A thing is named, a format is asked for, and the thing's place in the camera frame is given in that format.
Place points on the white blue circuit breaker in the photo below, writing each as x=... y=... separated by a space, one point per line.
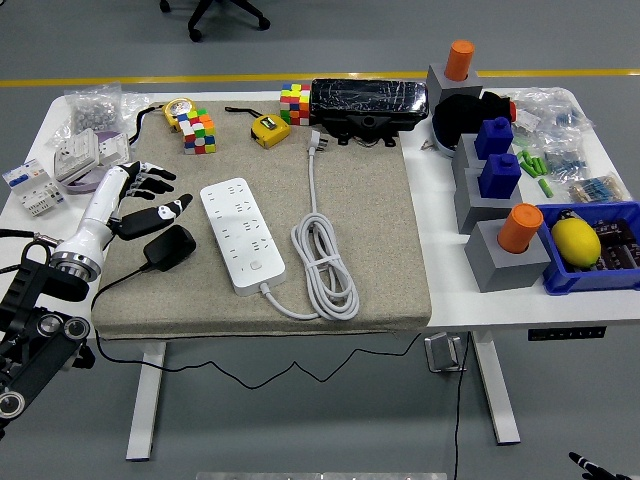
x=32 y=187

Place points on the yellow lemon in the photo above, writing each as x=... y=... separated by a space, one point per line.
x=575 y=241

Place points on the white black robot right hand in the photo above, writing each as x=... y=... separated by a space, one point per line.
x=595 y=470

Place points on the black film-wrapped long box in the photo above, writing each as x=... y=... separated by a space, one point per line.
x=367 y=100

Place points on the white-edged colourful puzzle cube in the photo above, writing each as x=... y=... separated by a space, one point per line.
x=197 y=131

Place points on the orange cylinder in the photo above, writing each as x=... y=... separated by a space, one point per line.
x=459 y=60
x=520 y=227

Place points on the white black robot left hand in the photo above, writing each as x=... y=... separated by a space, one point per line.
x=102 y=205

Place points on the black office chair base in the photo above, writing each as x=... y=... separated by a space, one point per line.
x=220 y=15

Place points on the silver metal hook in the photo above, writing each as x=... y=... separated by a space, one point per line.
x=442 y=352

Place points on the black plastic bracket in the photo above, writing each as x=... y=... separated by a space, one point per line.
x=362 y=127

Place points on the neon stickerless puzzle cube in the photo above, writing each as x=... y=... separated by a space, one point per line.
x=295 y=102

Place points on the white wall socket panel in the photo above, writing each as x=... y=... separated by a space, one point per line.
x=114 y=147
x=75 y=155

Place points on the white table leg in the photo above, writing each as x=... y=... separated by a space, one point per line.
x=145 y=400
x=495 y=390

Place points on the blue stepped block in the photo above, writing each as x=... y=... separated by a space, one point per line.
x=492 y=137
x=500 y=175

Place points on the clear bag of metal nuts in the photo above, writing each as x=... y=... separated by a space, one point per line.
x=95 y=112

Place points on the small green plastic cylinder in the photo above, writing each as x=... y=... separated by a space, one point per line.
x=535 y=166
x=545 y=188
x=527 y=167
x=543 y=167
x=524 y=156

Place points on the dark electronic components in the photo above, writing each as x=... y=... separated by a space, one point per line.
x=620 y=242

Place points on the black plug adapter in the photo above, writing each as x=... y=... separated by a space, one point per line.
x=170 y=247

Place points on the clear bag tan resistors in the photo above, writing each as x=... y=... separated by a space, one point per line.
x=597 y=190

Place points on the square yellow tape measure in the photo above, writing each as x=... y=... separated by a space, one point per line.
x=270 y=131

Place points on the small clear bag blue resistors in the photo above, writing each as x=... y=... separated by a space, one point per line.
x=565 y=161

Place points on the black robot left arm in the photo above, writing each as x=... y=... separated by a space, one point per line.
x=40 y=325

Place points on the round yellow tape measure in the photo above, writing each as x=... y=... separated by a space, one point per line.
x=179 y=109

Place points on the black table control panel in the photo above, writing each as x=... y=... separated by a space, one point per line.
x=567 y=333

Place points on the grey-brown fabric mat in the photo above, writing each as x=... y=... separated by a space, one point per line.
x=365 y=225

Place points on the white power strip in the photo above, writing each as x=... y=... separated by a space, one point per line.
x=240 y=230

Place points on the grey square block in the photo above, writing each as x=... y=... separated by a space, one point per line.
x=465 y=152
x=440 y=85
x=480 y=210
x=505 y=265

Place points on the large clear bag blue parts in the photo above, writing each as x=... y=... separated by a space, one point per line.
x=550 y=110

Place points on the blue plastic bin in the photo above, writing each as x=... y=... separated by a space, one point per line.
x=590 y=280

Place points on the empty clear plastic bag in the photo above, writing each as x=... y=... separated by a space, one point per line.
x=132 y=102

